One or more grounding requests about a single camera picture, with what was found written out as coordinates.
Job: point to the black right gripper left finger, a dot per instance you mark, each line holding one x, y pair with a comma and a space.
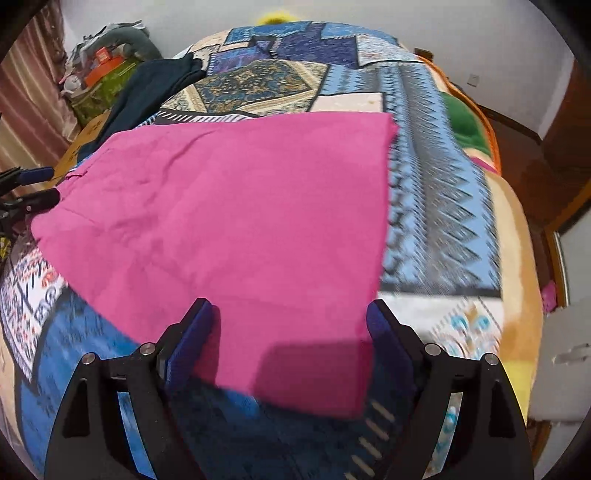
88, 439

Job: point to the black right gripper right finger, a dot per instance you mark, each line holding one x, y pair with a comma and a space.
490, 439

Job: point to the pink pants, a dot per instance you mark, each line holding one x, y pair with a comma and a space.
279, 222

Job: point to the brown cardboard box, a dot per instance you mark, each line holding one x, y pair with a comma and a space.
69, 159

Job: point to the striped pink curtain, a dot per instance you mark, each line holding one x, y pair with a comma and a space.
37, 124

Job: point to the colourful plush blanket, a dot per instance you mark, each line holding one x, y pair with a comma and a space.
523, 309

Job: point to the green bag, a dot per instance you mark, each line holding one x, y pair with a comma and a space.
92, 101

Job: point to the pink slipper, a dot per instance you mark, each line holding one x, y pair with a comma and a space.
549, 297

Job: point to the dark navy folded garment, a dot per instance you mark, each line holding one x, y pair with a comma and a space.
152, 83

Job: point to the orange box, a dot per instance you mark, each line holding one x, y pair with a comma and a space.
104, 62

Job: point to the blue patchwork bed sheet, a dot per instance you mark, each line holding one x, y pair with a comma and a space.
440, 270

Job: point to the grey clothes pile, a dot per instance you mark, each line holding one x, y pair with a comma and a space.
133, 37

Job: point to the brown wooden door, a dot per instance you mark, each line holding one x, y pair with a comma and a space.
548, 172

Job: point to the yellow plush pillow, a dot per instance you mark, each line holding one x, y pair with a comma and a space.
276, 18

